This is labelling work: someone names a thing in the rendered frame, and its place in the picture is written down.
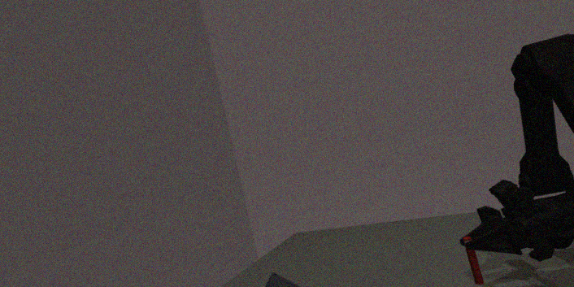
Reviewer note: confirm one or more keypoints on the red cylinder with white band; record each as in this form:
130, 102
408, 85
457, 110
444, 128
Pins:
473, 262

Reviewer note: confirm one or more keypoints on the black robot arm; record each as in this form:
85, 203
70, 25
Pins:
543, 71

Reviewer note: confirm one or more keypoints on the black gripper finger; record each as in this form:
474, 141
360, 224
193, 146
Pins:
501, 239
486, 225

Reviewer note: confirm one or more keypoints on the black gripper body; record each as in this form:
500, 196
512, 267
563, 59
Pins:
531, 232

